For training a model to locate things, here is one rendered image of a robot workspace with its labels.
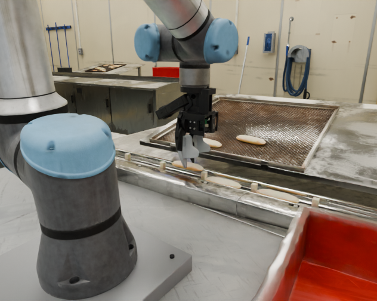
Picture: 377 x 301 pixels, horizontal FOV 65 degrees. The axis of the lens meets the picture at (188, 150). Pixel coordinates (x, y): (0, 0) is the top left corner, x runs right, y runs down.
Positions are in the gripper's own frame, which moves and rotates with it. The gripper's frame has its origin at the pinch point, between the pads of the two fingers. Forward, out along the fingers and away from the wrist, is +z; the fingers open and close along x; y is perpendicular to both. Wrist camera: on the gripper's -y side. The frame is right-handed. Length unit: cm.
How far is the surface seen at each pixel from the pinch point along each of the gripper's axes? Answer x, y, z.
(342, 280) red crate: -17.9, 41.5, 6.6
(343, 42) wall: 370, -14, -44
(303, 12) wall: 370, -67, -80
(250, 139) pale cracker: 20.8, 9.4, -2.7
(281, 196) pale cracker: -0.9, 26.4, 3.0
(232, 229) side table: -13.5, 20.3, 7.0
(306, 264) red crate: -17.1, 36.0, 6.6
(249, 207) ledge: -9.0, 21.9, 3.6
